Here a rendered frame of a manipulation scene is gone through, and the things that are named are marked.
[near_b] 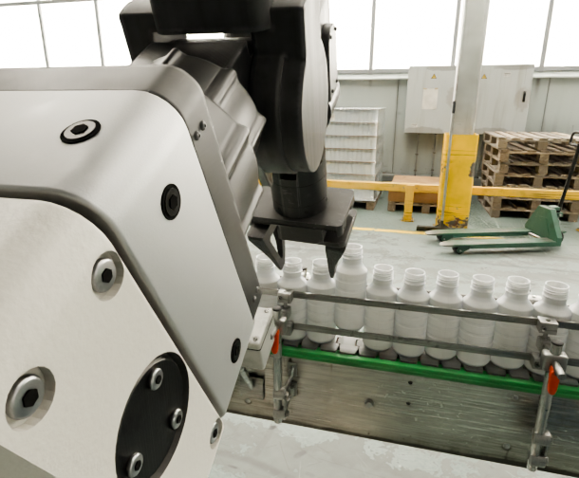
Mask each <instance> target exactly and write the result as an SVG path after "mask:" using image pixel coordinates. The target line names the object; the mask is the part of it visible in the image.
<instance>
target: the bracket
mask: <svg viewBox="0 0 579 478"><path fill-rule="evenodd" d="M302 269H303V270H302V275H303V277H304V278H311V276H310V274H309V273H308V272H307V269H308V268H307V267H302ZM528 298H529V300H530V301H532V302H538V301H540V300H541V299H542V298H541V296H537V295H530V294H529V297H528ZM292 300H293V289H287V288H280V290H279V291H278V293H277V302H278V303H284V305H281V306H274V307H273V308H272V314H273V319H274V326H275V327H274V329H273V330H272V332H271V340H272V339H273V338H274V343H273V346H272V348H271V351H272V353H273V392H272V397H273V418H274V423H276V424H280V423H282V419H283V420H285V419H286V417H287V416H289V415H290V411H288V406H289V404H290V401H291V400H292V398H293V396H294V395H297V382H293V381H292V379H293V377H297V363H295V362H288V375H289V376H290V377H289V379H288V381H287V383H286V385H285V387H284V386H282V335H286V336H290V335H291V333H292V331H293V321H288V319H289V318H290V315H291V306H290V305H288V303H291V302H292ZM537 318H538V320H537V325H536V328H537V330H538V332H539V333H542V334H543V336H537V339H536V347H537V349H538V351H540V352H539V353H538V352H531V360H529V362H530V364H531V366H532V368H533V369H537V370H543V371H546V372H545V376H544V381H543V386H542V391H541V396H540V400H539V405H538V410H537V415H536V419H535V424H534V428H532V442H531V446H530V449H529V450H528V454H527V458H528V461H527V466H526V467H527V469H528V470H529V471H532V472H536V471H537V467H540V468H544V467H545V466H546V464H548V463H549V457H547V452H548V448H549V445H550V444H551V442H553V436H552V435H551V434H550V432H549V431H548V430H547V421H548V416H549V414H550V410H551V399H552V396H553V395H555V393H556V391H557V388H558V384H559V380H565V379H566V378H567V376H566V374H565V373H566V369H567V365H568V360H569V358H568V356H567V354H566V353H565V352H562V349H563V345H564V342H562V341H561V340H552V339H551V338H550V337H548V334H550V335H556V334H557V329H558V325H559V324H558V322H557V321H556V319H555V318H549V317H540V316H537ZM287 397H288V400H287ZM282 400H284V406H282ZM542 446H543V450H542Z"/></svg>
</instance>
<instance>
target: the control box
mask: <svg viewBox="0 0 579 478"><path fill-rule="evenodd" d="M253 323H254V327H253V330H252V334H251V338H250V341H249V344H248V347H247V350H246V353H245V356H244V358H243V361H242V364H241V368H240V371H239V373H240V395H241V396H245V397H250V398H256V399H262V400H263V399H264V386H263V378H260V377H250V375H249V373H248V372H247V370H246V368H245V367H248V368H253V369H259V370H264V369H265V367H266V364H267V361H268V358H269V355H270V352H271V348H272V346H273V343H274V338H273V339H272V340H271V332H272V330H273V329H274V327H275V326H274V319H273V314H272V310H271V309H270V308H262V307H258V308H257V311H256V314H255V317H254V320H253Z"/></svg>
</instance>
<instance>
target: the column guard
mask: <svg viewBox="0 0 579 478"><path fill-rule="evenodd" d="M449 137H450V135H449V133H444V140H443V148H442V158H441V170H440V180H439V194H438V206H437V216H436V223H435V224H433V226H435V225H437V224H439V223H440V220H441V211H442V202H443V193H444V183H445V174H446V164H447V156H448V146H449ZM478 137H479V134H477V133H474V134H473V135H452V144H451V154H450V163H449V172H448V181H447V191H446V199H445V209H444V218H443V224H445V225H446V226H447V227H450V228H464V229H468V220H469V212H470V205H471V197H472V189H473V182H474V168H475V163H476V152H477V145H478Z"/></svg>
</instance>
